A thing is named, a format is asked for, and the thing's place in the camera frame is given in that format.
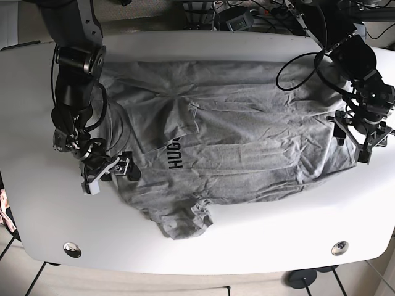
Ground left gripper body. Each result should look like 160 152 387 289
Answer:
326 111 394 160

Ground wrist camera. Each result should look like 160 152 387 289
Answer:
81 181 100 195
357 150 372 164

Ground light grey T-shirt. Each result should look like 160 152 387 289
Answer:
99 61 356 240

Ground black looping arm cable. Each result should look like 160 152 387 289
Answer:
275 2 331 91

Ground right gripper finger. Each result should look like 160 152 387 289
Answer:
126 162 141 181

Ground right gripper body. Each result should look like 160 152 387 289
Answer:
80 151 133 188

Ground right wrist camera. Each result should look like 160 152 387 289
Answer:
81 181 100 195

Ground left table grommet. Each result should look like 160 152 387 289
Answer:
63 242 82 258

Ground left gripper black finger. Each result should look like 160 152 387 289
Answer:
333 122 347 146

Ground right table grommet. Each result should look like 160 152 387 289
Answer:
331 241 349 256

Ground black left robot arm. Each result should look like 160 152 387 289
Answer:
285 1 394 163

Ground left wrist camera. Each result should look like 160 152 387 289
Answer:
357 150 372 164

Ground round black stand base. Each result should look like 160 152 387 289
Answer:
285 269 317 289

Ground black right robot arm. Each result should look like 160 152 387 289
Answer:
35 1 141 195

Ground grey socket box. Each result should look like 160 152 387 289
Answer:
225 6 254 31

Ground table grommet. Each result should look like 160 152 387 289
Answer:
331 241 349 256
63 242 82 258

